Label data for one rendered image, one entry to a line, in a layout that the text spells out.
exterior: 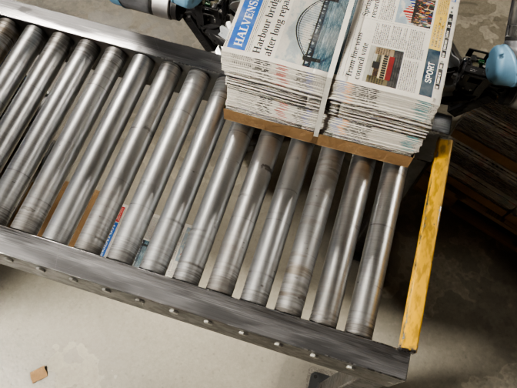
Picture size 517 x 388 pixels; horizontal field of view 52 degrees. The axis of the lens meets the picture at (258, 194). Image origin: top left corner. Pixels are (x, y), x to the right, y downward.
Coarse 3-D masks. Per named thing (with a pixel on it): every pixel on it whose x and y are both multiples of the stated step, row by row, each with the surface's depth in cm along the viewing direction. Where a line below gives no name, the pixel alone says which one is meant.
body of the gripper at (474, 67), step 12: (468, 60) 108; (480, 60) 108; (468, 72) 106; (480, 72) 106; (456, 84) 109; (468, 84) 109; (480, 84) 107; (492, 84) 109; (468, 96) 111; (504, 96) 110
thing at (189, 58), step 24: (0, 0) 120; (24, 24) 118; (48, 24) 117; (72, 24) 117; (96, 24) 118; (72, 48) 121; (120, 48) 116; (144, 48) 115; (168, 48) 115; (192, 48) 115; (216, 72) 113; (432, 144) 112
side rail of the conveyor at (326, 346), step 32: (0, 256) 98; (32, 256) 95; (64, 256) 95; (96, 256) 95; (96, 288) 98; (128, 288) 93; (160, 288) 93; (192, 288) 93; (192, 320) 98; (224, 320) 91; (256, 320) 91; (288, 320) 91; (288, 352) 97; (320, 352) 89; (352, 352) 90; (384, 352) 90; (384, 384) 97
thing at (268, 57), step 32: (256, 0) 91; (288, 0) 91; (320, 0) 92; (256, 32) 88; (288, 32) 88; (320, 32) 89; (224, 64) 90; (256, 64) 87; (288, 64) 86; (256, 96) 97; (288, 96) 94
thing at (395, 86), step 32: (384, 0) 92; (416, 0) 91; (448, 0) 91; (384, 32) 89; (416, 32) 88; (448, 32) 88; (352, 64) 86; (384, 64) 86; (416, 64) 86; (448, 64) 86; (352, 96) 88; (384, 96) 85; (416, 96) 84; (352, 128) 97; (384, 128) 93; (416, 128) 91
